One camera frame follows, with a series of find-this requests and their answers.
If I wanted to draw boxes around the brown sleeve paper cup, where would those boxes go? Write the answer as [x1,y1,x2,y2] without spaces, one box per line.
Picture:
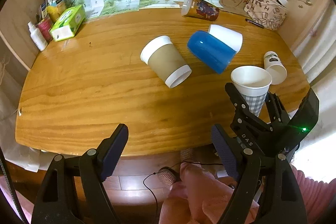
[140,36,192,89]

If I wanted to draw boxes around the blue plastic cup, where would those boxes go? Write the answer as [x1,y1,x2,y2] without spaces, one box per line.
[187,31,236,74]

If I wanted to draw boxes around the thin black cable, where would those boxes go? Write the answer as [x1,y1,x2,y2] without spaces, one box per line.
[142,159,224,224]

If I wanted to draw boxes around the white plastic bottle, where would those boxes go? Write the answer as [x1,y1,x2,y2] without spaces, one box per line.
[27,22,48,51]

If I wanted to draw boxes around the brown printed paper cup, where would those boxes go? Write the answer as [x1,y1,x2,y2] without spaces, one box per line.
[181,0,220,21]

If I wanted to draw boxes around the red pen holder can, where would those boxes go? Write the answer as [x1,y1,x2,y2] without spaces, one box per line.
[37,15,53,43]

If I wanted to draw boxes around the yellow container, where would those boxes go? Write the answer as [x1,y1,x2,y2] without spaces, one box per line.
[47,0,66,23]

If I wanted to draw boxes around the green tissue box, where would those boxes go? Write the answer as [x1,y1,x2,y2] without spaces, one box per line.
[50,5,85,42]

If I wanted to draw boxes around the small white green-print cup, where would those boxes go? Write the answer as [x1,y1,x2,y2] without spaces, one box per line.
[264,51,287,85]

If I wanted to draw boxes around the black pen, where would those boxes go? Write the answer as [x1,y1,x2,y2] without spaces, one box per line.
[245,18,265,29]

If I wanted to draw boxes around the grey checkered paper cup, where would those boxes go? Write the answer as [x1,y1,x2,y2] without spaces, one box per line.
[231,65,272,117]

